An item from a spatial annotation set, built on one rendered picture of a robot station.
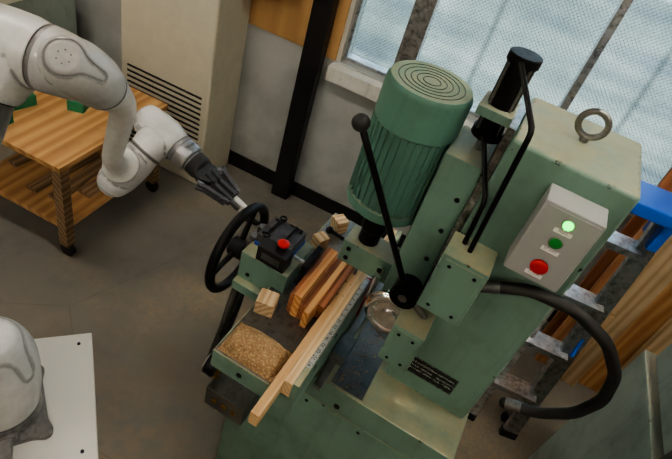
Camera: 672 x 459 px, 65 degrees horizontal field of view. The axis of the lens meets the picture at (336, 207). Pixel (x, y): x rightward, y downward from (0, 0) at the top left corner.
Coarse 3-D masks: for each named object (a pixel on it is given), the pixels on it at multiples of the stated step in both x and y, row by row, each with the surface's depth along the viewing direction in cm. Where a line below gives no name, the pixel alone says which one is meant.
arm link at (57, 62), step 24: (48, 48) 93; (72, 48) 94; (96, 48) 99; (24, 72) 97; (48, 72) 94; (72, 72) 94; (96, 72) 98; (120, 72) 107; (72, 96) 100; (96, 96) 102; (120, 96) 109
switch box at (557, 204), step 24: (552, 192) 86; (552, 216) 85; (576, 216) 83; (600, 216) 84; (528, 240) 89; (576, 240) 85; (504, 264) 94; (528, 264) 91; (552, 264) 89; (576, 264) 87; (552, 288) 92
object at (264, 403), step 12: (348, 288) 133; (324, 312) 125; (312, 336) 119; (300, 348) 116; (288, 360) 113; (288, 372) 111; (276, 384) 108; (264, 396) 106; (276, 396) 109; (264, 408) 104; (252, 420) 104
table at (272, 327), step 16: (352, 224) 158; (336, 240) 151; (336, 256) 146; (240, 288) 135; (256, 288) 134; (288, 288) 133; (240, 320) 122; (256, 320) 123; (272, 320) 125; (288, 320) 126; (272, 336) 121; (288, 336) 122; (304, 336) 123; (224, 368) 117; (240, 368) 114; (256, 384) 114; (288, 400) 111
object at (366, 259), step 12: (360, 228) 131; (348, 240) 127; (384, 240) 130; (348, 252) 128; (360, 252) 126; (372, 252) 125; (384, 252) 127; (360, 264) 128; (372, 264) 127; (384, 264) 125; (372, 276) 129; (384, 276) 127
